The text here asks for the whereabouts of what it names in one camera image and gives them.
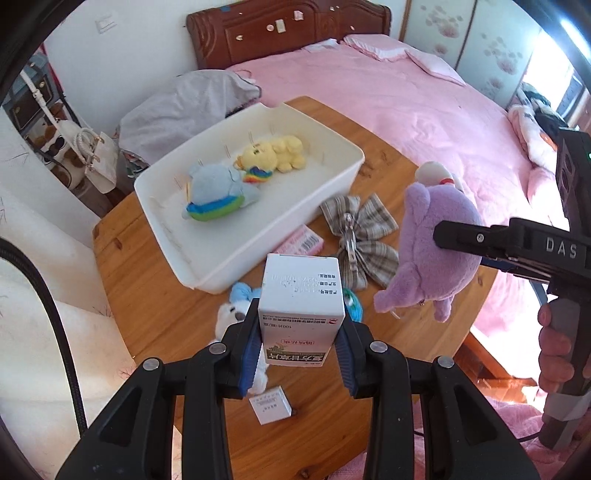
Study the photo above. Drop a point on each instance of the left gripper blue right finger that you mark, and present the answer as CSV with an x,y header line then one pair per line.
x,y
351,356

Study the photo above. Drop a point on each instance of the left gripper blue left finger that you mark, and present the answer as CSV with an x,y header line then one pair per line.
x,y
250,353

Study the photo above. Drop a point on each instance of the white bear plush blue bow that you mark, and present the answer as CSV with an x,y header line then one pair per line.
x,y
234,311

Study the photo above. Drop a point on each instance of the white medicine box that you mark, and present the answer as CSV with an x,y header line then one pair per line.
x,y
301,308

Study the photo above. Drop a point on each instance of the small white box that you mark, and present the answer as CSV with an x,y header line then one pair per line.
x,y
271,406

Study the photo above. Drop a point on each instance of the purple plush toy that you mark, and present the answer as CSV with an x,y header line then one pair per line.
x,y
427,272

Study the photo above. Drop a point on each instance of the pink tissue packet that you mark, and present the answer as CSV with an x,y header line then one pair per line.
x,y
302,242

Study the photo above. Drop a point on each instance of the plaid bow hair clip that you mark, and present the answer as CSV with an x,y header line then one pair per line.
x,y
361,228

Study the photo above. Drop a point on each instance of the blue rainbow pony plush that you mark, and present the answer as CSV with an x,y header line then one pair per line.
x,y
215,191

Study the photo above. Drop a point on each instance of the yellow plush toy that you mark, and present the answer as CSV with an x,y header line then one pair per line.
x,y
283,154

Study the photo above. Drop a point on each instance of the person's right hand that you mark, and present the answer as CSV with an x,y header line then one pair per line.
x,y
555,370

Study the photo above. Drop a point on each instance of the wooden table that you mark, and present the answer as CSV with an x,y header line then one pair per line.
x,y
158,317

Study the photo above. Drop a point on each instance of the white plastic storage bin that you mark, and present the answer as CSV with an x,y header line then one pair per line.
x,y
213,226

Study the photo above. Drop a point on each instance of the pink bed quilt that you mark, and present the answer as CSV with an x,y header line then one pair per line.
x,y
425,118

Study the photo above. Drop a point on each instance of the white handbag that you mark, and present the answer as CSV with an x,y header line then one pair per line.
x,y
97,152

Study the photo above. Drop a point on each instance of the grey cloth cover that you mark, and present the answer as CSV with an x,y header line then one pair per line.
x,y
185,107

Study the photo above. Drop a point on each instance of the white floral curtain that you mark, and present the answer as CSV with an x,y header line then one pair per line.
x,y
62,356

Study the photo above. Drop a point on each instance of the pink pillow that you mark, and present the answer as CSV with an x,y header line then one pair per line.
x,y
384,48

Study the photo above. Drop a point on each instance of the cow pattern plush bag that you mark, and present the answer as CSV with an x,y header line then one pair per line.
x,y
55,153

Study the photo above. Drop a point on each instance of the dark wooden headboard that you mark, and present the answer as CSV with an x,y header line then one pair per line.
x,y
224,36

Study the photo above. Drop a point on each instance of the blue black satchel bag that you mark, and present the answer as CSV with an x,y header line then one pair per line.
x,y
19,104

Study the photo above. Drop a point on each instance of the wall light switch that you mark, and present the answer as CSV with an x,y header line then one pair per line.
x,y
106,22

